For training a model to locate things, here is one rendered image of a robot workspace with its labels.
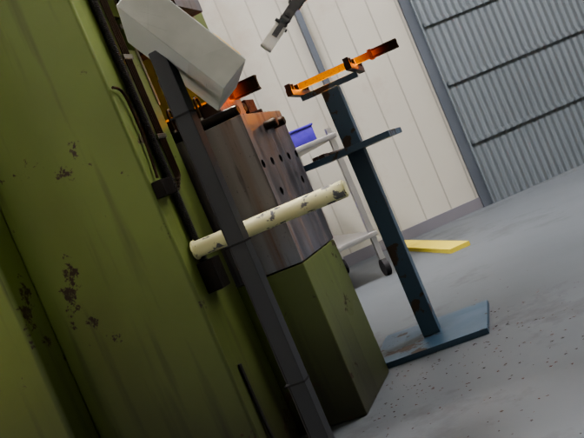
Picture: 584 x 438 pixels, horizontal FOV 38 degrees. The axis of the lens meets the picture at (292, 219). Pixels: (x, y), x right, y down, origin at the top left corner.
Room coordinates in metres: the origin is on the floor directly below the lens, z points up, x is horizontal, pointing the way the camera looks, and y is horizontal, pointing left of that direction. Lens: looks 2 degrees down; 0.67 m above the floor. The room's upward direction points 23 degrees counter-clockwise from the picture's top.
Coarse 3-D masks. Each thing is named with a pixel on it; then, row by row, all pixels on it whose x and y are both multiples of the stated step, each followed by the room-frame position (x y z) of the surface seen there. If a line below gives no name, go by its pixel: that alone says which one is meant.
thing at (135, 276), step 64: (0, 0) 2.21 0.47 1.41; (64, 0) 2.15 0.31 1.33; (0, 64) 2.23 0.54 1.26; (64, 64) 2.18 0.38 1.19; (0, 128) 2.25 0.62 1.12; (64, 128) 2.20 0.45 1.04; (128, 128) 2.16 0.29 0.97; (0, 192) 2.28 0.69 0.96; (64, 192) 2.22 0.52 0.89; (128, 192) 2.17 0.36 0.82; (192, 192) 2.37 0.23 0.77; (64, 256) 2.25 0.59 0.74; (128, 256) 2.19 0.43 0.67; (192, 256) 2.21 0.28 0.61; (64, 320) 2.27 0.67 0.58; (128, 320) 2.21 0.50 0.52; (192, 320) 2.16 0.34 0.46; (128, 384) 2.24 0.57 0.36; (192, 384) 2.18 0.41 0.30; (256, 384) 2.26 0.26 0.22
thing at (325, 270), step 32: (320, 256) 2.52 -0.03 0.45; (288, 288) 2.38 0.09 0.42; (320, 288) 2.41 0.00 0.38; (352, 288) 2.69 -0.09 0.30; (256, 320) 2.42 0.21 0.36; (288, 320) 2.39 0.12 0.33; (320, 320) 2.36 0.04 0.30; (352, 320) 2.56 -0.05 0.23; (320, 352) 2.37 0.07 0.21; (352, 352) 2.45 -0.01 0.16; (320, 384) 2.39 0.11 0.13; (352, 384) 2.36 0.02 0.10; (352, 416) 2.37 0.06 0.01
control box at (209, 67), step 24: (120, 0) 1.77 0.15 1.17; (144, 0) 1.78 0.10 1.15; (168, 0) 1.78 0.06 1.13; (144, 24) 1.77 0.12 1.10; (168, 24) 1.78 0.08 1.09; (192, 24) 1.79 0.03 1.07; (144, 48) 2.01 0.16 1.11; (168, 48) 1.80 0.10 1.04; (192, 48) 1.78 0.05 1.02; (216, 48) 1.79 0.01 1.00; (192, 72) 1.87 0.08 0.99; (216, 72) 1.79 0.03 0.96; (240, 72) 1.89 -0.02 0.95; (216, 96) 1.94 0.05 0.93
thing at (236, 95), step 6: (246, 78) 2.49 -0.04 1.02; (252, 78) 2.49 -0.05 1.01; (240, 84) 2.51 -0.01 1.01; (246, 84) 2.50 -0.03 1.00; (252, 84) 2.50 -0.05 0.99; (258, 84) 2.50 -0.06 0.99; (234, 90) 2.52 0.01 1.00; (240, 90) 2.51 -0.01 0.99; (246, 90) 2.50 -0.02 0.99; (252, 90) 2.49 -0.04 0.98; (234, 96) 2.51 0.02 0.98; (240, 96) 2.50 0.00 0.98; (204, 102) 2.54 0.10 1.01; (168, 120) 2.58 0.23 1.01
